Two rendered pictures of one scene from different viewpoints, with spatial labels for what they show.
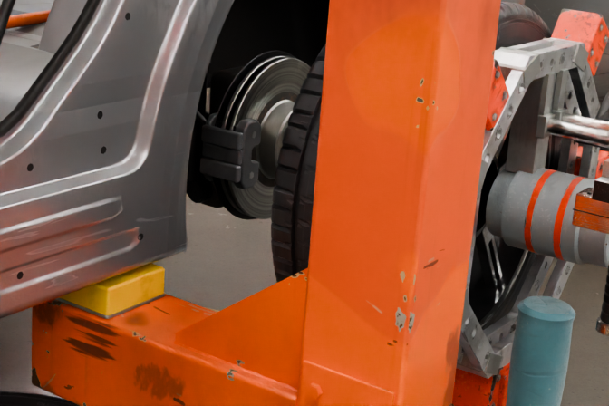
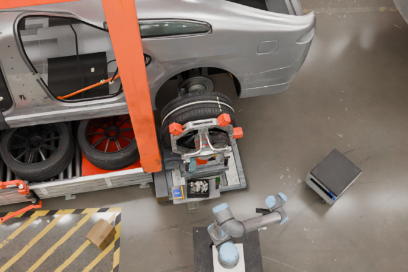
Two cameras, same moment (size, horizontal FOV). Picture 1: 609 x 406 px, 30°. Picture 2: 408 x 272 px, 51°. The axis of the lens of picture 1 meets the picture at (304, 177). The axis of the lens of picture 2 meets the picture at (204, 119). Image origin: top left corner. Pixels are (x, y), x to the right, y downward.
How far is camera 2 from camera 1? 3.24 m
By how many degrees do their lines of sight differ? 54
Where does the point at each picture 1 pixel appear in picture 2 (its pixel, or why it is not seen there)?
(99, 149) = not seen: hidden behind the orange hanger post
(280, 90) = (195, 83)
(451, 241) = (150, 152)
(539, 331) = not seen: hidden behind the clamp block
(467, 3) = (142, 135)
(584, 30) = (221, 120)
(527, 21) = (208, 115)
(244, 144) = (180, 93)
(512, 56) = (188, 125)
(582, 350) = (321, 131)
